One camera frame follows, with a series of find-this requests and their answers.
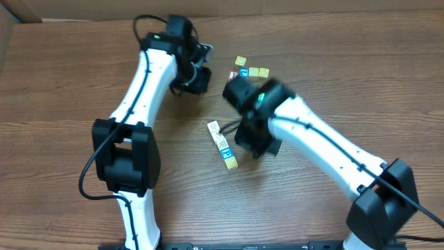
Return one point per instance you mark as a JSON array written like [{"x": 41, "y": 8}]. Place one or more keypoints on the white block green side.
[{"x": 213, "y": 127}]

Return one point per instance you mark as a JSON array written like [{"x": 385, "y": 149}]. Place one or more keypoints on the lone yellow block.
[{"x": 231, "y": 163}]

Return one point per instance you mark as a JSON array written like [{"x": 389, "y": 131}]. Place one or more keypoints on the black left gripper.
[{"x": 195, "y": 82}]

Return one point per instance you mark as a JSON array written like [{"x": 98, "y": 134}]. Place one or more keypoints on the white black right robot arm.
[{"x": 382, "y": 194}]

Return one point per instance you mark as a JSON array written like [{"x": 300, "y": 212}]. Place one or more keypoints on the white letter W block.
[{"x": 222, "y": 144}]

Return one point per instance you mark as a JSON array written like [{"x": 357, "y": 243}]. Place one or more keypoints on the blue letter P block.
[{"x": 226, "y": 153}]

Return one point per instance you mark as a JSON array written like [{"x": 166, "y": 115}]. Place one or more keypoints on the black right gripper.
[{"x": 252, "y": 139}]

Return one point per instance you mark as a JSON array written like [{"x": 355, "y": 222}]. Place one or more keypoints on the yellow block middle row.
[{"x": 253, "y": 73}]

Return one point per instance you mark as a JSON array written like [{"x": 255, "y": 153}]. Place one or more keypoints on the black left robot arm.
[{"x": 126, "y": 154}]

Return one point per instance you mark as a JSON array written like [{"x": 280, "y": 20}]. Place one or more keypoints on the yellow block far top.
[{"x": 240, "y": 62}]

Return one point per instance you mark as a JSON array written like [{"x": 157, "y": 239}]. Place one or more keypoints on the red letter I block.
[{"x": 232, "y": 75}]

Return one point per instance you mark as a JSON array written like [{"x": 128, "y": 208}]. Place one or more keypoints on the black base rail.
[{"x": 313, "y": 245}]

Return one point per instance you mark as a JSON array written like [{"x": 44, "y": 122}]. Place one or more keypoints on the yellow block row end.
[{"x": 263, "y": 73}]

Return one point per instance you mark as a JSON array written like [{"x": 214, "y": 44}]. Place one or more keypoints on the white block red side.
[{"x": 217, "y": 136}]

